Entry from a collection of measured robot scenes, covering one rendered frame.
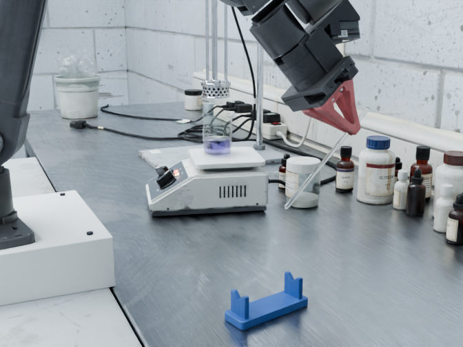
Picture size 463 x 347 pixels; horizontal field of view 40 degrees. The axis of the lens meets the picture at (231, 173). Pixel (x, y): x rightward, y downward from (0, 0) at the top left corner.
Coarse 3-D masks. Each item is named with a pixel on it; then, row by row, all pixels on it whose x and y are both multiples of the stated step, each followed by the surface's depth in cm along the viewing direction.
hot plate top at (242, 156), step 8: (192, 152) 113; (200, 152) 113; (232, 152) 113; (240, 152) 113; (248, 152) 113; (256, 152) 113; (192, 160) 108; (200, 160) 107; (208, 160) 107; (216, 160) 107; (224, 160) 107; (232, 160) 107; (240, 160) 107; (248, 160) 107; (256, 160) 107; (264, 160) 107; (200, 168) 104; (208, 168) 105; (216, 168) 105
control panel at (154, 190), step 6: (180, 162) 115; (174, 168) 114; (180, 168) 112; (174, 174) 110; (180, 174) 109; (186, 174) 107; (150, 180) 115; (180, 180) 105; (150, 186) 112; (156, 186) 110; (150, 192) 109; (156, 192) 107; (162, 192) 105
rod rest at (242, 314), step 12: (288, 276) 75; (288, 288) 75; (300, 288) 74; (240, 300) 69; (264, 300) 74; (276, 300) 74; (288, 300) 74; (300, 300) 74; (228, 312) 71; (240, 312) 69; (252, 312) 71; (264, 312) 71; (276, 312) 71; (288, 312) 72; (240, 324) 69; (252, 324) 69
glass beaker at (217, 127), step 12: (216, 108) 112; (204, 120) 109; (216, 120) 107; (228, 120) 108; (204, 132) 109; (216, 132) 108; (228, 132) 109; (204, 144) 110; (216, 144) 108; (228, 144) 109; (216, 156) 109
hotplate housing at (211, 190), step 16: (192, 176) 104; (208, 176) 105; (224, 176) 105; (240, 176) 105; (256, 176) 106; (176, 192) 104; (192, 192) 105; (208, 192) 105; (224, 192) 106; (240, 192) 106; (256, 192) 107; (160, 208) 104; (176, 208) 105; (192, 208) 105; (208, 208) 106; (224, 208) 107; (240, 208) 107; (256, 208) 108
